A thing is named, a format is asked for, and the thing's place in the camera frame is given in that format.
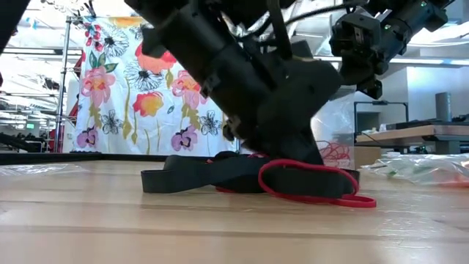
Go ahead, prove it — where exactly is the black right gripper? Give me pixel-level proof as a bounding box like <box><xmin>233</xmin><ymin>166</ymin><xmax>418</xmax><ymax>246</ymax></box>
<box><xmin>328</xmin><ymin>12</ymin><xmax>390</xmax><ymax>100</ymax></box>

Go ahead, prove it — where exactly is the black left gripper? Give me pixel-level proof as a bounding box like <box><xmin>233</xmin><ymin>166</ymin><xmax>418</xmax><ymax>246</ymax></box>
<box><xmin>222</xmin><ymin>59</ymin><xmax>344</xmax><ymax>166</ymax></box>

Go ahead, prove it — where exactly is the green rubber band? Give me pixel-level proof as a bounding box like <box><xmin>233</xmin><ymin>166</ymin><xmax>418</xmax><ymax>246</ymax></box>
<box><xmin>386</xmin><ymin>164</ymin><xmax>435</xmax><ymax>177</ymax></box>

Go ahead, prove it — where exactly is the wooden background table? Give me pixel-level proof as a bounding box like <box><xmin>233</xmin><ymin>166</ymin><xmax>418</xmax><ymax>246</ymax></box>
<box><xmin>355</xmin><ymin>123</ymin><xmax>469</xmax><ymax>155</ymax></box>

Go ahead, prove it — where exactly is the long ceiling light strip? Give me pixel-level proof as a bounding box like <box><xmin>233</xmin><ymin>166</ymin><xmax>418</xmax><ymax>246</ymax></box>
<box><xmin>390</xmin><ymin>56</ymin><xmax>469</xmax><ymax>66</ymax></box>

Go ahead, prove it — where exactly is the brown cardboard box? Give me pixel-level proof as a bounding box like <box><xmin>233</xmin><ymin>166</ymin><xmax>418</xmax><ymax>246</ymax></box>
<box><xmin>353</xmin><ymin>146</ymin><xmax>383</xmax><ymax>170</ymax></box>

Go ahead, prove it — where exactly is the black flat tray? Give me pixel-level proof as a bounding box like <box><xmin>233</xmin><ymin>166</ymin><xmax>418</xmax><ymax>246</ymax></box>
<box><xmin>387</xmin><ymin>117</ymin><xmax>469</xmax><ymax>129</ymax></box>

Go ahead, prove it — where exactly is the white floral cloth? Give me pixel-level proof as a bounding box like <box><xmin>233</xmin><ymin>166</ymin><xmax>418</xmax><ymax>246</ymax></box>
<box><xmin>73</xmin><ymin>14</ymin><xmax>239</xmax><ymax>155</ymax></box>

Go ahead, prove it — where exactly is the black monitor stand frame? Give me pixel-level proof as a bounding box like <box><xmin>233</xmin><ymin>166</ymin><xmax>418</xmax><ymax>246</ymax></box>
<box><xmin>352</xmin><ymin>100</ymin><xmax>410</xmax><ymax>131</ymax></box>

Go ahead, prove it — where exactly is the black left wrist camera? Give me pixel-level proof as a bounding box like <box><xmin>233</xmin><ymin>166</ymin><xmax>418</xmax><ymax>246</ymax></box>
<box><xmin>291</xmin><ymin>39</ymin><xmax>316</xmax><ymax>62</ymax></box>

